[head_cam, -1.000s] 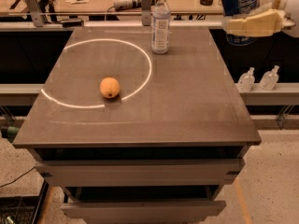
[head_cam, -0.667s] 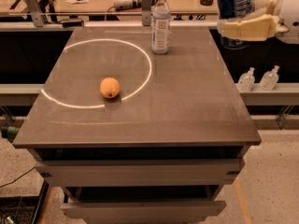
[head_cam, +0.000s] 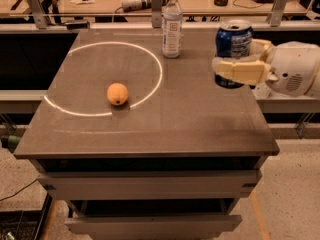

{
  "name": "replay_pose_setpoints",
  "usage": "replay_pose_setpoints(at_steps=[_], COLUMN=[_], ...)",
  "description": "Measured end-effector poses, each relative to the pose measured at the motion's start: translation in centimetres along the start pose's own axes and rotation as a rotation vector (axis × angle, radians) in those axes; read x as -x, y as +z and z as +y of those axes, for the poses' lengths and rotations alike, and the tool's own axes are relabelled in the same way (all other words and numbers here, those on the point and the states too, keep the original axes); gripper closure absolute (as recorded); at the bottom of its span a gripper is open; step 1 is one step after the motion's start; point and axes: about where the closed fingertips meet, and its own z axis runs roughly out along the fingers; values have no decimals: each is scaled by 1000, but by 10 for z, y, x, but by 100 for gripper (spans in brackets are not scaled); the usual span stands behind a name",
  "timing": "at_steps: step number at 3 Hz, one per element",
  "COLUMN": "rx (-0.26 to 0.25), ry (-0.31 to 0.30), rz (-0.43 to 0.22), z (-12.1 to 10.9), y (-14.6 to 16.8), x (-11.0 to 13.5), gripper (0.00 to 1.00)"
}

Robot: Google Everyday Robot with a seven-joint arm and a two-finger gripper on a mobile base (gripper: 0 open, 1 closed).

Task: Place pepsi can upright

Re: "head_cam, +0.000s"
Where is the left metal bracket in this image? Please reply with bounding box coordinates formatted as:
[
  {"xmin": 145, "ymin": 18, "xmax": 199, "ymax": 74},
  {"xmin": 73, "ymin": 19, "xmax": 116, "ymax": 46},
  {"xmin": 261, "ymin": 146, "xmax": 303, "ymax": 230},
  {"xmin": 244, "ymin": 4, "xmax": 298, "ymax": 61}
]
[{"xmin": 26, "ymin": 0, "xmax": 48, "ymax": 29}]

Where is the clear plastic water bottle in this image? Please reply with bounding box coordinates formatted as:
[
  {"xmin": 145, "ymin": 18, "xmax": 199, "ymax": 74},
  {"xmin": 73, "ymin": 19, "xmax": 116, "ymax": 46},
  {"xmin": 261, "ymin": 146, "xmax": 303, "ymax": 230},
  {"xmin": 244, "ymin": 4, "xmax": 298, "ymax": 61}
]
[{"xmin": 162, "ymin": 0, "xmax": 183, "ymax": 58}]

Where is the metal bracket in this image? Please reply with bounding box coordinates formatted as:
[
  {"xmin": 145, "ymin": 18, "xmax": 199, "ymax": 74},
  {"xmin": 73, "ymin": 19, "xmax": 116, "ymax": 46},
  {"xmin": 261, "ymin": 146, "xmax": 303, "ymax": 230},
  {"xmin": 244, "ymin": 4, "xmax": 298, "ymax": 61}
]
[
  {"xmin": 151, "ymin": 0, "xmax": 162, "ymax": 28},
  {"xmin": 26, "ymin": 0, "xmax": 48, "ymax": 29},
  {"xmin": 267, "ymin": 0, "xmax": 289, "ymax": 27}
]

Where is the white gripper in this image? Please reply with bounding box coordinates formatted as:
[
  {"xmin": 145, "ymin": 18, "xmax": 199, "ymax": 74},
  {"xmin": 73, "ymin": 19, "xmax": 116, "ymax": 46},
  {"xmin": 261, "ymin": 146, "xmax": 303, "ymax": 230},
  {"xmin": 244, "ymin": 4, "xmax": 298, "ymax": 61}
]
[{"xmin": 212, "ymin": 39, "xmax": 320, "ymax": 98}]

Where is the right metal bracket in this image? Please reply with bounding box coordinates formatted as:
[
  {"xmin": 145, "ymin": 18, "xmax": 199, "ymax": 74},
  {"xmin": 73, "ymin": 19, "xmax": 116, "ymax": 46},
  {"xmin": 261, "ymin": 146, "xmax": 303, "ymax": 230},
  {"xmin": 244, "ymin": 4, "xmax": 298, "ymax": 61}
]
[{"xmin": 267, "ymin": 0, "xmax": 289, "ymax": 27}]

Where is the small clear sanitizer bottle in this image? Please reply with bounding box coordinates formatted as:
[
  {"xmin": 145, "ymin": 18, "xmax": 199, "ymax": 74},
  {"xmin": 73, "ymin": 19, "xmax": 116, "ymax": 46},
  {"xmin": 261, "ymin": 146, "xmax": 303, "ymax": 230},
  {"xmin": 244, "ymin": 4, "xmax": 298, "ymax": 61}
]
[{"xmin": 253, "ymin": 83, "xmax": 271, "ymax": 100}]

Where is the grey drawer cabinet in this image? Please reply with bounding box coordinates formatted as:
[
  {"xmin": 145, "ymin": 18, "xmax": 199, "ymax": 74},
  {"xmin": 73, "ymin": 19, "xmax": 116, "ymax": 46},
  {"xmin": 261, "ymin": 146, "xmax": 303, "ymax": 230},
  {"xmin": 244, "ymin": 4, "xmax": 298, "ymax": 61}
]
[{"xmin": 13, "ymin": 27, "xmax": 280, "ymax": 240}]

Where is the lower grey drawer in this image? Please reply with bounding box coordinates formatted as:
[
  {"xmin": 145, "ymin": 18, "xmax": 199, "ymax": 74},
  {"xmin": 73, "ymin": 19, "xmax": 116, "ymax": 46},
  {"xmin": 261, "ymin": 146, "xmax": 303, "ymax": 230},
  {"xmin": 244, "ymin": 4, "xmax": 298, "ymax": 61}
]
[{"xmin": 65, "ymin": 214, "xmax": 242, "ymax": 240}]

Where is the orange fruit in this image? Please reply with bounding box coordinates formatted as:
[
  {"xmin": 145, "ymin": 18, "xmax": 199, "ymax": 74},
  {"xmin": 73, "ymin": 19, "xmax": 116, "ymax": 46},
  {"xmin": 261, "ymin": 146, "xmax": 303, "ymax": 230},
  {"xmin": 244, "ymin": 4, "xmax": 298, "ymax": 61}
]
[{"xmin": 107, "ymin": 83, "xmax": 129, "ymax": 106}]

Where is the grey drawer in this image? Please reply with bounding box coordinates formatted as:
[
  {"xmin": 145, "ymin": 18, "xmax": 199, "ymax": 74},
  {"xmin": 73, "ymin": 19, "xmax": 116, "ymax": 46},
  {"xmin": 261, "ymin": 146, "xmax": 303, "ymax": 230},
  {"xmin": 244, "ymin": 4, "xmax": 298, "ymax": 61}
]
[
  {"xmin": 38, "ymin": 170, "xmax": 261, "ymax": 200},
  {"xmin": 65, "ymin": 214, "xmax": 242, "ymax": 240}
]

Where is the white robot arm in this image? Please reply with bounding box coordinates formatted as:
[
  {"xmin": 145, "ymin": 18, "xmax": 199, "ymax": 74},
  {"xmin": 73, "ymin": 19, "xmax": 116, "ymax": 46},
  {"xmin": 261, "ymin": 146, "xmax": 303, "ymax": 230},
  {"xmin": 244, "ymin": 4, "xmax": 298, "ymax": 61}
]
[{"xmin": 212, "ymin": 39, "xmax": 320, "ymax": 99}]

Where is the upper grey drawer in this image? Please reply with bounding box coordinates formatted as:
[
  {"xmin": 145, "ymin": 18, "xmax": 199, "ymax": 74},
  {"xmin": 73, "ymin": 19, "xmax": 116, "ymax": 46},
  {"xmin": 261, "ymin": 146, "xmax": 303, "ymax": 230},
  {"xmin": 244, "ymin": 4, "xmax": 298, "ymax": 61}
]
[{"xmin": 38, "ymin": 170, "xmax": 261, "ymax": 200}]

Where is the black cable on floor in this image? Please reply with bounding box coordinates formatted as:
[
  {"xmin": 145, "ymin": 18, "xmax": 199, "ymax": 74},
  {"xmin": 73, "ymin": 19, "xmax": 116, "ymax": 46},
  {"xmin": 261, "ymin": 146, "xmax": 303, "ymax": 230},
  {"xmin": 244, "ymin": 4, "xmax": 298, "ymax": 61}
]
[{"xmin": 0, "ymin": 178, "xmax": 39, "ymax": 202}]

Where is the middle metal bracket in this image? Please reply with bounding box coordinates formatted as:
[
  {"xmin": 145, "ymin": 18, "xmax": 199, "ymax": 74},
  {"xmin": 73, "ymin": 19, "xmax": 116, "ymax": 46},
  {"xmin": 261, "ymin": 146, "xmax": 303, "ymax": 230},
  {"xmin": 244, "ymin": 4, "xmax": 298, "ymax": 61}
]
[{"xmin": 151, "ymin": 0, "xmax": 162, "ymax": 28}]

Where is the blue pepsi can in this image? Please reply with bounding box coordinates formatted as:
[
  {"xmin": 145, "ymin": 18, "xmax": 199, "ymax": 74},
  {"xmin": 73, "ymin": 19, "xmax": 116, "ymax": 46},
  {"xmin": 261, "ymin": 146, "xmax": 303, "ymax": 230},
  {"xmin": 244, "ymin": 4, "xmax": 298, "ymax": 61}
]
[{"xmin": 212, "ymin": 20, "xmax": 253, "ymax": 89}]

